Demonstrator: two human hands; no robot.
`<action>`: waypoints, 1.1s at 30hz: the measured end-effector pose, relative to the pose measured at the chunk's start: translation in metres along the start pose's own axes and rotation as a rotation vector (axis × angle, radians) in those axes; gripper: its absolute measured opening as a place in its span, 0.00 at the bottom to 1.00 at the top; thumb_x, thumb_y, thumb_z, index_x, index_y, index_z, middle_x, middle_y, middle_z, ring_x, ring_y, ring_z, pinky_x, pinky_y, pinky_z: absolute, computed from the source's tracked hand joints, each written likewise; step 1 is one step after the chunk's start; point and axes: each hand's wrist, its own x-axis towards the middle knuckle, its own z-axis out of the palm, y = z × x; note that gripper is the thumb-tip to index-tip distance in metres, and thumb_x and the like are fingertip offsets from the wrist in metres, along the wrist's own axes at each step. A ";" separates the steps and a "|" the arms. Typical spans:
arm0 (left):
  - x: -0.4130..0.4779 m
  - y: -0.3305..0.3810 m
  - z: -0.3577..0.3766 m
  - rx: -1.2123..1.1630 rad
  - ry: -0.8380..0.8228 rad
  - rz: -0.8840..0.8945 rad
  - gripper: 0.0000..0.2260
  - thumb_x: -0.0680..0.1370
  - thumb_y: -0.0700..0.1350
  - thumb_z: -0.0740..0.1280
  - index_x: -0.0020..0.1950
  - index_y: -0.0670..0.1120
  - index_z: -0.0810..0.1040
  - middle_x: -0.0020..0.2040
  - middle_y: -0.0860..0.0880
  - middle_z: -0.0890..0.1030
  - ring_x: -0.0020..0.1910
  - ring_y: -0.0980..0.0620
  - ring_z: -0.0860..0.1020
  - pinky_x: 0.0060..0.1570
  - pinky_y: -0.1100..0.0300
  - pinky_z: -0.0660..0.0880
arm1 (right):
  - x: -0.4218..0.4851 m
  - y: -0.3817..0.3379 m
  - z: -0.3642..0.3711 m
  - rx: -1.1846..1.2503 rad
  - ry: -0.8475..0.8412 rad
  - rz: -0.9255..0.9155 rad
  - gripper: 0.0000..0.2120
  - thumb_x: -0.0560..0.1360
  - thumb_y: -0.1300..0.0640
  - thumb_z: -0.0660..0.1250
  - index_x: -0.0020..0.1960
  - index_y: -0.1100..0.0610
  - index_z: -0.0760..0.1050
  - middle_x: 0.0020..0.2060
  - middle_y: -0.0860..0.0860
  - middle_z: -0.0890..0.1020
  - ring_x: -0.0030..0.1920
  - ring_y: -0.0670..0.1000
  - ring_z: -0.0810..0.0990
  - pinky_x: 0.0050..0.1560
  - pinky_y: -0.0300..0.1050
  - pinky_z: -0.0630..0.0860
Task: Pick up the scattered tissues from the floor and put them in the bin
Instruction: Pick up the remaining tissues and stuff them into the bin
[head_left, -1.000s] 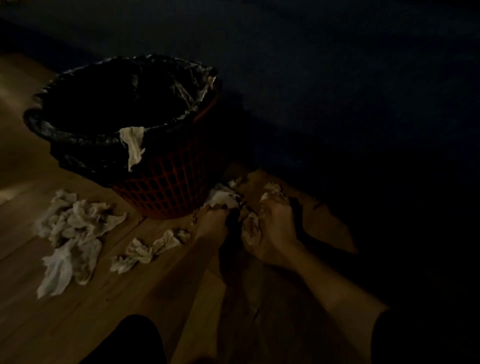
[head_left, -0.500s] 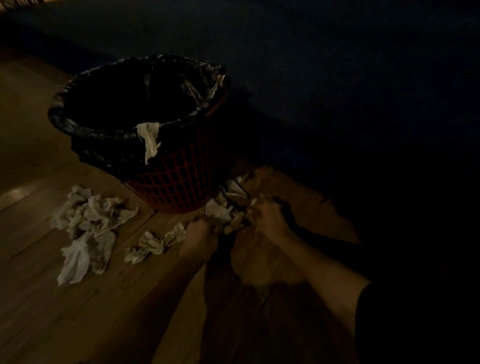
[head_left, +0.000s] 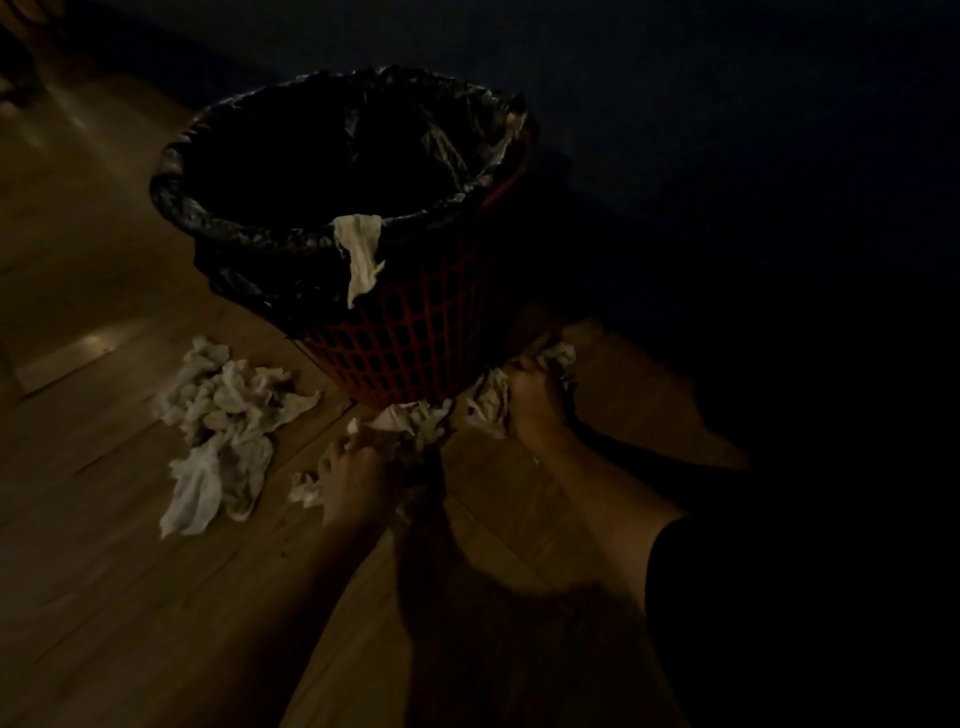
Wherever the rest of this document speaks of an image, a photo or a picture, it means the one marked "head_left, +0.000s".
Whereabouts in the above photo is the white tissue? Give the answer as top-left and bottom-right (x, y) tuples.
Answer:
(333, 214), (387, 310)
(463, 341), (579, 441)

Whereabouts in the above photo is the black plastic bin liner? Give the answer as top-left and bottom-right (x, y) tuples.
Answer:
(149, 65), (530, 328)

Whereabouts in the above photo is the person's left hand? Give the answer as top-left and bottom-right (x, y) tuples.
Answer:
(318, 429), (410, 531)

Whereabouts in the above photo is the white tissue wad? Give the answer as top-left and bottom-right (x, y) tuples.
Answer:
(346, 398), (456, 454)

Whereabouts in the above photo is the white tissue hanging on rim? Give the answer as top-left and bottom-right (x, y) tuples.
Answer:
(333, 214), (387, 310)

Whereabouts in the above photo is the person's right forearm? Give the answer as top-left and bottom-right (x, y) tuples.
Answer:
(521, 427), (687, 601)

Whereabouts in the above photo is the person's left forearm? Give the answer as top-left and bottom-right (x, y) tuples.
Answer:
(217, 513), (399, 728)

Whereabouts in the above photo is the red plastic mesh waste basket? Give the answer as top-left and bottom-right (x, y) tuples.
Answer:
(294, 153), (531, 411)

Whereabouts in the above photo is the pile of crumpled white tissues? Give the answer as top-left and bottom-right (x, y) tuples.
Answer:
(152, 335), (324, 540)

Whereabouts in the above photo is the small white tissue scrap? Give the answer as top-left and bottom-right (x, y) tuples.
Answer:
(288, 471), (325, 509)

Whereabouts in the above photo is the person's right hand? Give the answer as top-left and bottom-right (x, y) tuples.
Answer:
(504, 355), (580, 450)

